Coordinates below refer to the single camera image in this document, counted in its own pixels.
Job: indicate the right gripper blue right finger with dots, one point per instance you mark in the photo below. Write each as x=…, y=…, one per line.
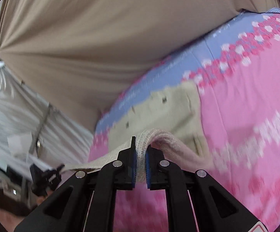
x=195, y=200

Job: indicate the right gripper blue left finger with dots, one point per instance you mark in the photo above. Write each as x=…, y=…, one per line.
x=86, y=201

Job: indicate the cream sweater with black hearts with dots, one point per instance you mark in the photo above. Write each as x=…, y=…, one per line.
x=171, y=119

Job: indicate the white satin curtain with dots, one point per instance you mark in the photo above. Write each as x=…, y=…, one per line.
x=32, y=131

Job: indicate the beige curtain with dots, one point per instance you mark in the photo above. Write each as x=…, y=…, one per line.
x=81, y=54

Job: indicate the pink floral bed sheet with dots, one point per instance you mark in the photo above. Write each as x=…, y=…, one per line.
x=236, y=69

